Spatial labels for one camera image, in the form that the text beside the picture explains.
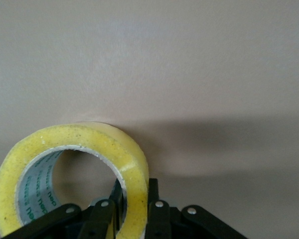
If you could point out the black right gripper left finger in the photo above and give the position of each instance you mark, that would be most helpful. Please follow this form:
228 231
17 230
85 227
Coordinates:
99 219

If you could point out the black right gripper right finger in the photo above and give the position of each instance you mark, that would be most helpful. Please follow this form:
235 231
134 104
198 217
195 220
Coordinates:
158 219

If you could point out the yellowish clear tape roll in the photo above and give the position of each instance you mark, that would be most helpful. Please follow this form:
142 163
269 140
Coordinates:
77 135

